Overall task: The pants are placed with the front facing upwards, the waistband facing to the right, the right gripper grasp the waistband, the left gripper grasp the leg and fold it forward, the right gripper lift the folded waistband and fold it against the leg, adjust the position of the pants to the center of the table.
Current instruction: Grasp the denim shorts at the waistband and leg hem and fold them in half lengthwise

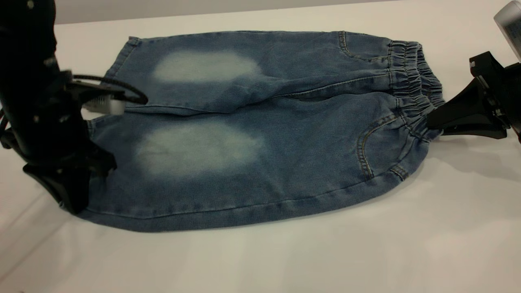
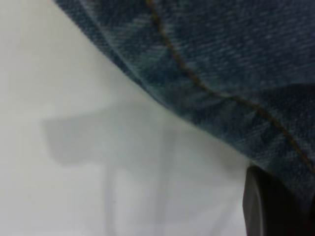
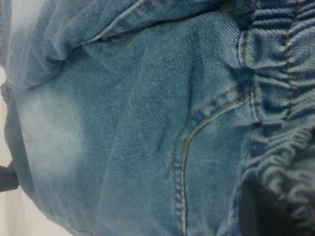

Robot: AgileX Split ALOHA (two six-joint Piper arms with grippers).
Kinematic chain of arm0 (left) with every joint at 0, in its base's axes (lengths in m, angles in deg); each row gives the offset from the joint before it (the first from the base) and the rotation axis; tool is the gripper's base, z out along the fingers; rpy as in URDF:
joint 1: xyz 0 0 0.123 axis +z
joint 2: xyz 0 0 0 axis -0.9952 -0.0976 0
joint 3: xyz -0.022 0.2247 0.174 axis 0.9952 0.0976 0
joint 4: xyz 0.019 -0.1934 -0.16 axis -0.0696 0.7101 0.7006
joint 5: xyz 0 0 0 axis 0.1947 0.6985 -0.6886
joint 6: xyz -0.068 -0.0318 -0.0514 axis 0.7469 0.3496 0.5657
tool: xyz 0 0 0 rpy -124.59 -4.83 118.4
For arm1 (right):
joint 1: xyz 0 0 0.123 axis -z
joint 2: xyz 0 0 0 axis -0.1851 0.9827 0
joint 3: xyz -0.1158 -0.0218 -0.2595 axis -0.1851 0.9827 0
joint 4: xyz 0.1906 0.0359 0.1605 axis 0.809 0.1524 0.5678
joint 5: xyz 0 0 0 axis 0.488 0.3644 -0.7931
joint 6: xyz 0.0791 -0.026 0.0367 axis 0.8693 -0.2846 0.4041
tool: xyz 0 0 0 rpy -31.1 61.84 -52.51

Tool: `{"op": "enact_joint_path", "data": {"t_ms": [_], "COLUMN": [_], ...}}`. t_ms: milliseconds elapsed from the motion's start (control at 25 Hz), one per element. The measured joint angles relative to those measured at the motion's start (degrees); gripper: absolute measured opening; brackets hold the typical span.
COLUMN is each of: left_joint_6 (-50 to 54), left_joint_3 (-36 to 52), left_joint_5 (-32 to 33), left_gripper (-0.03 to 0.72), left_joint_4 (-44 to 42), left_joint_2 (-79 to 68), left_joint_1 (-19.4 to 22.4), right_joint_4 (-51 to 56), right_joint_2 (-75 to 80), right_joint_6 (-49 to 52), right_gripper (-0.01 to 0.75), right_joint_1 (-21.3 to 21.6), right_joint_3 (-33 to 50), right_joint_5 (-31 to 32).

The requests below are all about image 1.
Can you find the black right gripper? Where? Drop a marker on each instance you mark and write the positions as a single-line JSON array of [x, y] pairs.
[[502, 85]]

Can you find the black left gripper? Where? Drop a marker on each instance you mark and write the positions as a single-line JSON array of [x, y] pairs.
[[49, 130]]

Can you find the blue denim jeans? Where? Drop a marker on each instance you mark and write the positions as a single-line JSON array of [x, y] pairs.
[[285, 146]]

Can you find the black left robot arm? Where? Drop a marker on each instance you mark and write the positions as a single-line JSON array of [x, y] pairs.
[[24, 40]]

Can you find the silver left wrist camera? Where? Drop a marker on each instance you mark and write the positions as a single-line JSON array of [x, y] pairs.
[[108, 106]]

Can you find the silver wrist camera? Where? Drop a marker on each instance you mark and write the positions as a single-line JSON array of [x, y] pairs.
[[511, 24], [108, 106]]

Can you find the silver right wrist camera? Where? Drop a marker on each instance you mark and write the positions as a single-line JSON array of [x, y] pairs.
[[511, 24]]

